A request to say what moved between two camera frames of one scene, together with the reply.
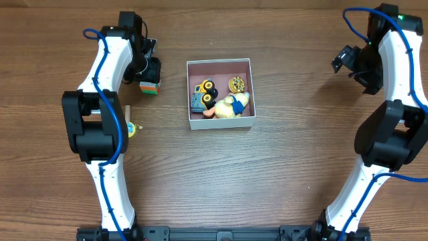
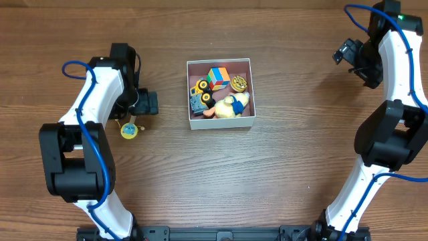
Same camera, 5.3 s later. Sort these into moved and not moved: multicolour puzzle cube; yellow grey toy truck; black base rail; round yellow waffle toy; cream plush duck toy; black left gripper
Moved: black left gripper; multicolour puzzle cube
Not moved: black base rail; cream plush duck toy; yellow grey toy truck; round yellow waffle toy
